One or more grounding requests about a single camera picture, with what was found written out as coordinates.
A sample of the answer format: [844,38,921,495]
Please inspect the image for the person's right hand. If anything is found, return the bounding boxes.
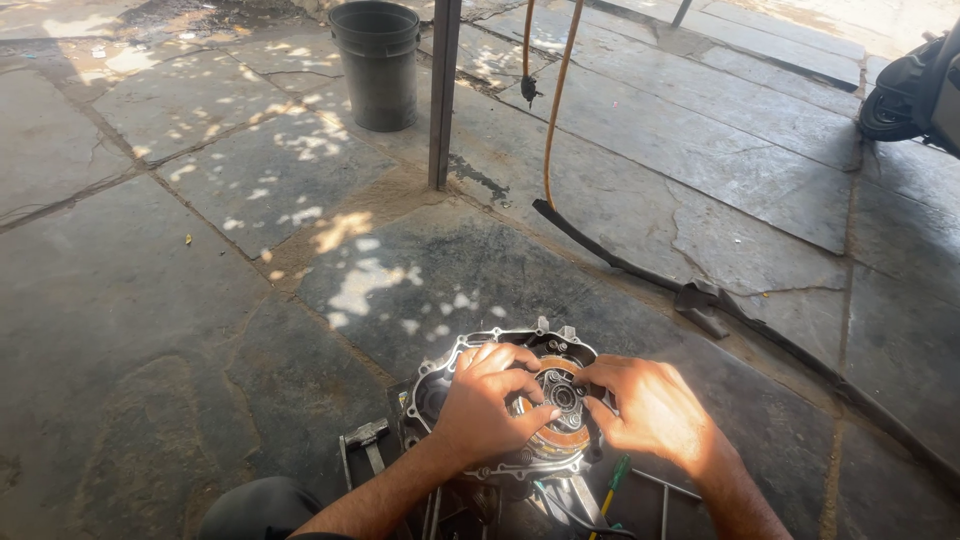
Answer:
[571,354,723,475]

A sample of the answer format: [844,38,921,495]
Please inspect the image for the person's left hand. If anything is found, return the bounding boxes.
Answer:
[432,342,564,471]

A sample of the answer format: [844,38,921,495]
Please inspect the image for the round clutch plate assembly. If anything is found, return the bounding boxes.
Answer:
[513,355,595,460]

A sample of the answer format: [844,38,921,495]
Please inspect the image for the silver engine crankcase cover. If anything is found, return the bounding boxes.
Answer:
[400,316,610,481]

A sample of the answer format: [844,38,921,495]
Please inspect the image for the flat metal tool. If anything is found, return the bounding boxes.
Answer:
[567,474,607,528]

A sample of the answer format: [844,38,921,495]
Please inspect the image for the steel hammer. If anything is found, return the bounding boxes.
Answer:
[342,418,393,478]

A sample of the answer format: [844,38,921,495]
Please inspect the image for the black rubber strip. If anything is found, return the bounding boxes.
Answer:
[531,198,960,481]

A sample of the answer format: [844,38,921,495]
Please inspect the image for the person's dark trouser knee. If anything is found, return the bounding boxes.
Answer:
[196,477,325,540]

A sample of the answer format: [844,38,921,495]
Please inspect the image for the black plastic bucket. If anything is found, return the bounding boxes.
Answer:
[328,0,422,133]

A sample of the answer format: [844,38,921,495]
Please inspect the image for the black scooter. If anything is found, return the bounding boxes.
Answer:
[858,16,960,160]

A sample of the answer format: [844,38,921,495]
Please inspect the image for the green handled screwdriver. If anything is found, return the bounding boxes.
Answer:
[588,453,633,540]

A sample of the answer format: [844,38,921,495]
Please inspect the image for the thin black cable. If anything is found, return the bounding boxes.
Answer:
[534,481,639,540]

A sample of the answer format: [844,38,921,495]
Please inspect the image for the orange rubber hose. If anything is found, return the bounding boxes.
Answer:
[521,0,586,213]

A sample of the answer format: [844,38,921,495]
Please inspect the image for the grey metal post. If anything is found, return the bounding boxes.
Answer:
[428,0,463,191]

